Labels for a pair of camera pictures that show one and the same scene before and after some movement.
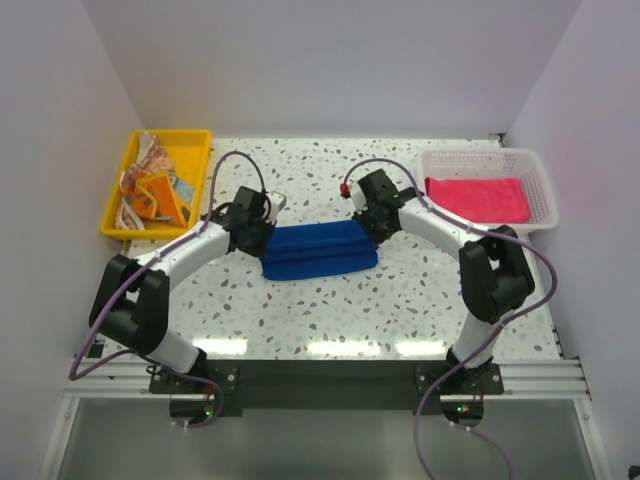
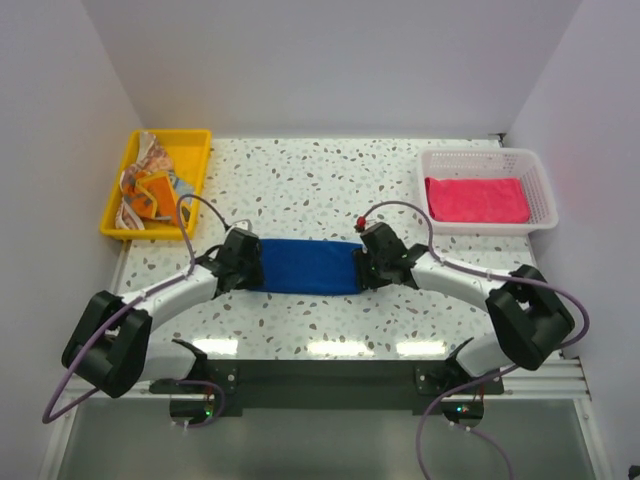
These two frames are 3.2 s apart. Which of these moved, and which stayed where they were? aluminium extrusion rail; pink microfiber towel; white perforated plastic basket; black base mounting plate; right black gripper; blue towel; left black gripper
Moved: blue towel; right black gripper; left black gripper
Stayed: pink microfiber towel; black base mounting plate; aluminium extrusion rail; white perforated plastic basket
